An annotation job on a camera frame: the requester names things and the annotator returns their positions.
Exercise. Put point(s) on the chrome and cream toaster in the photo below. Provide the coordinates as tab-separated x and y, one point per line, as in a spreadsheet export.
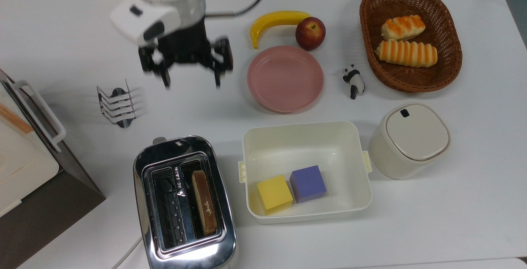
222	236

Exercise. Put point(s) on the pink plate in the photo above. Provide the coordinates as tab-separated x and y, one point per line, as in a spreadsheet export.
285	79

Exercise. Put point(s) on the cream and brown toaster oven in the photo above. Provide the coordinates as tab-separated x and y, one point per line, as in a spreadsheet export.
41	203

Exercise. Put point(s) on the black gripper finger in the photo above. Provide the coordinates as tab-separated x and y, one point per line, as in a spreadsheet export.
222	57
153	59

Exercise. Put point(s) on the cream plastic storage bin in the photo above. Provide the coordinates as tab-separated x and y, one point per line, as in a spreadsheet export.
304	145

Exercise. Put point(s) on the brown bread slice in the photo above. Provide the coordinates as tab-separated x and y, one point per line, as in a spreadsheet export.
204	203

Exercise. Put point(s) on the long orange striped bread roll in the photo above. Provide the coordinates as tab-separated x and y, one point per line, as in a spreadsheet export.
405	53

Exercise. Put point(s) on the panda figurine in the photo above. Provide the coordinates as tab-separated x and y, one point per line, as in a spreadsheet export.
354	80

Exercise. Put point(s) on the yellow cube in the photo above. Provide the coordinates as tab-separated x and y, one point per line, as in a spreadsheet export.
274	195

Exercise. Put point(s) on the brown wicker basket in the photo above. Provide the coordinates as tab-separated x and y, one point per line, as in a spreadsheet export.
370	22

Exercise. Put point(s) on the red apple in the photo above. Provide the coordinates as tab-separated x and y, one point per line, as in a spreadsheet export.
310	33

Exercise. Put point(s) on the yellow banana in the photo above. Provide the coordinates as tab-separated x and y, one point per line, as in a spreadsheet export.
271	18

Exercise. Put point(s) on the short orange striped bread roll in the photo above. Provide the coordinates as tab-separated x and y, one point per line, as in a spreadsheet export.
402	28

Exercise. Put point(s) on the purple cube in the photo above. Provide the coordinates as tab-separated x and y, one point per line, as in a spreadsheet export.
308	183

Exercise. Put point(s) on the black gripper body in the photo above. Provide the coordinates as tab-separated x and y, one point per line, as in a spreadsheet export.
185	48

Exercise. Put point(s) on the cream lidded trash can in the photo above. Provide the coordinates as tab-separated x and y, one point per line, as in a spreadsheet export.
411	133

